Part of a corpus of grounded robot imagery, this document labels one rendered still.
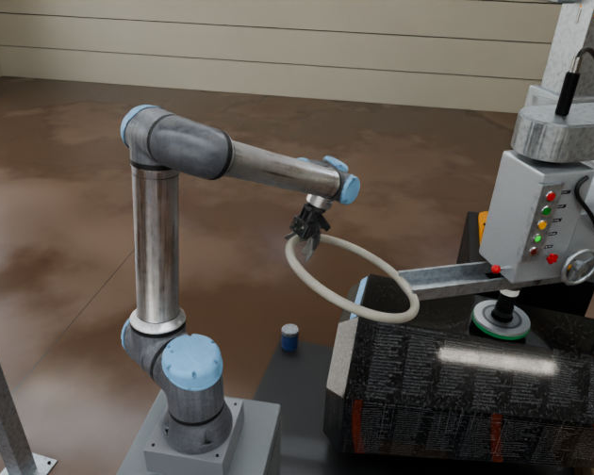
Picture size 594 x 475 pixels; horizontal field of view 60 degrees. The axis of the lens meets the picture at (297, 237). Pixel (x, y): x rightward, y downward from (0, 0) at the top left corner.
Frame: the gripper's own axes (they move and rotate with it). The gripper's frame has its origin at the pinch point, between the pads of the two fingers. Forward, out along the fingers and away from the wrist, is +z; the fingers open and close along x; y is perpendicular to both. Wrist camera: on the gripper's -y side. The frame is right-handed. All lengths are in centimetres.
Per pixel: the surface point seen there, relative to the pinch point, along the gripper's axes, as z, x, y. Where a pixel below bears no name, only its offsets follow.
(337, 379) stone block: 46, 27, -24
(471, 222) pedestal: -9, 4, -149
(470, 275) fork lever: -15, 45, -45
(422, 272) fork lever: -10.9, 34.0, -28.8
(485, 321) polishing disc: 0, 57, -55
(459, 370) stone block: 19, 60, -46
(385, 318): -7.2, 44.4, 11.4
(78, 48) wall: 115, -724, -286
